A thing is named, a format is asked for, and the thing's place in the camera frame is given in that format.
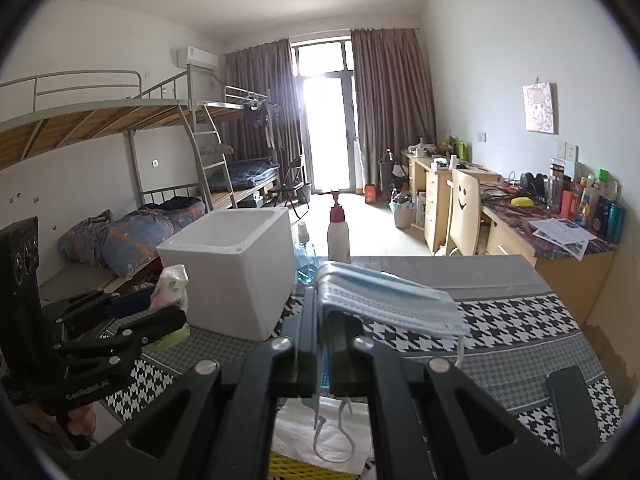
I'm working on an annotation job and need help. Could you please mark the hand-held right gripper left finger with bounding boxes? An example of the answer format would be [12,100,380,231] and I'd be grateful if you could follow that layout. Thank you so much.
[65,287,322,480]

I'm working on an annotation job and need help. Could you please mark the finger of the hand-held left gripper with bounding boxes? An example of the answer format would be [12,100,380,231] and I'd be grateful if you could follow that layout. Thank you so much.
[52,305,188,362]
[42,287,157,335]

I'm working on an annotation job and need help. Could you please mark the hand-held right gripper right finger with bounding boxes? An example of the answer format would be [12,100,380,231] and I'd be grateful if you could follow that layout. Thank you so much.
[322,310,601,480]

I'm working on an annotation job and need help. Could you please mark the tissue pack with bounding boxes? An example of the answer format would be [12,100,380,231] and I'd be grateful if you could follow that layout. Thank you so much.
[149,264,191,350]

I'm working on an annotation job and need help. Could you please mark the blue face mask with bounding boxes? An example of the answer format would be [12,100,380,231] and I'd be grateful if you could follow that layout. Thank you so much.
[312,260,472,463]

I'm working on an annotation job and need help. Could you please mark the white foam box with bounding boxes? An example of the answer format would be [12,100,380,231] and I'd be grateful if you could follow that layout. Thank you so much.
[156,206,297,342]

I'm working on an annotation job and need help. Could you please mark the person's left hand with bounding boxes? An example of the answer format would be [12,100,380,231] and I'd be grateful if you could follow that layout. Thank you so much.
[15,400,99,448]

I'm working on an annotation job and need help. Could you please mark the blue orange quilt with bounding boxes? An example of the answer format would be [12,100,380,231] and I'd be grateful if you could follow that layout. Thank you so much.
[56,196,207,278]

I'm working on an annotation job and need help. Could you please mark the white plastic bag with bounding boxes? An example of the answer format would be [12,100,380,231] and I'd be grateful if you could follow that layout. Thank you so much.
[272,397,373,476]

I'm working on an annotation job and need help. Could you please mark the clear blue liquid bottle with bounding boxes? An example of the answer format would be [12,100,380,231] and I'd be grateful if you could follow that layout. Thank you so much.
[295,221,319,282]

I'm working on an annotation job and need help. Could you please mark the yellow mesh item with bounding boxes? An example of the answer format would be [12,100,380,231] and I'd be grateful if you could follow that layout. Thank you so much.
[270,452,371,480]

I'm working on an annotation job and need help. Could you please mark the white pump bottle red top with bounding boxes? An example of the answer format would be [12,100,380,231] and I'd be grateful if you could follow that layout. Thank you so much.
[326,189,352,264]

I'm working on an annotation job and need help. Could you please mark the white trash bin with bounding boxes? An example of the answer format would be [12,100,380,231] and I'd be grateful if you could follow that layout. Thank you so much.
[389,195,416,229]

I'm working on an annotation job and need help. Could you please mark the houndstooth tablecloth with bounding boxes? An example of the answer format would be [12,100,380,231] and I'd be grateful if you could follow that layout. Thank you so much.
[100,255,626,480]

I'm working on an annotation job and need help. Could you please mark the blue plaid bedding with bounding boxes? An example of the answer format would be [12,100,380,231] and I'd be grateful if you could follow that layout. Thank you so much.
[207,156,280,193]

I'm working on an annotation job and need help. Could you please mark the black folding chair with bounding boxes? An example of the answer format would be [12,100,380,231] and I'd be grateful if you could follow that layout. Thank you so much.
[274,156,312,219]

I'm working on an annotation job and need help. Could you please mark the wooden chair with smiley face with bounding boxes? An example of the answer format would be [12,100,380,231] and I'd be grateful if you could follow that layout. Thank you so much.
[442,167,482,257]

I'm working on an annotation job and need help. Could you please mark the long metal bunk bed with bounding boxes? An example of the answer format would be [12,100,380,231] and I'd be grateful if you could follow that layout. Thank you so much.
[0,70,236,296]

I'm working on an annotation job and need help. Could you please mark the black bag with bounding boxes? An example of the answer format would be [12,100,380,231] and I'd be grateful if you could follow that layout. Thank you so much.
[377,150,408,196]

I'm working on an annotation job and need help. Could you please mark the wooden desk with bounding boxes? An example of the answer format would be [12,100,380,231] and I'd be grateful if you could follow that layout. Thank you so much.
[482,195,618,323]
[400,150,503,253]

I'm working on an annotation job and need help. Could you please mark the dark patterned desk cloth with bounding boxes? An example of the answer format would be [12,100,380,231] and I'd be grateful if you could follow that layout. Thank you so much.
[481,187,618,261]

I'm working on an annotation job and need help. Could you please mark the short metal bunk bed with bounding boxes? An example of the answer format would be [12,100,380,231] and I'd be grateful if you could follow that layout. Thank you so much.
[202,85,282,211]

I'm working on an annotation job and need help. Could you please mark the hanging dark clothes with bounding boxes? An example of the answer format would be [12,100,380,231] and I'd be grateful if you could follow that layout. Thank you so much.
[240,99,281,151]

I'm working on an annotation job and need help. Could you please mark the black phone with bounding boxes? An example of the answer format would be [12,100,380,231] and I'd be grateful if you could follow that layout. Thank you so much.
[545,366,602,467]

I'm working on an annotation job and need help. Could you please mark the glass balcony door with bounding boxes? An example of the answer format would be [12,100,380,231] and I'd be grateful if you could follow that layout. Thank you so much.
[290,35,361,196]

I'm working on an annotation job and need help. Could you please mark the printed papers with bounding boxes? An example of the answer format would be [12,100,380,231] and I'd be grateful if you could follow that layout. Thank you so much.
[529,217,598,261]

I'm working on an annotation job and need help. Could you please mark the white air conditioner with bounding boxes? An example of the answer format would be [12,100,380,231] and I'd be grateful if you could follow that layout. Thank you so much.
[175,46,219,70]

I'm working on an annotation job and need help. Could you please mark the brown curtain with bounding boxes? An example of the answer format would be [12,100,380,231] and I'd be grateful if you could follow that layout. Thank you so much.
[222,38,306,201]
[350,27,436,193]

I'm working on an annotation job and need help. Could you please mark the row of bottles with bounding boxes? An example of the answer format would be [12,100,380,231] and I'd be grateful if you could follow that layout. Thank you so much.
[547,157,626,243]

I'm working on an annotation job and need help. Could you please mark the wall poster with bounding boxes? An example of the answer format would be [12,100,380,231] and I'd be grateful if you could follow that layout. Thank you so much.
[522,80,558,135]

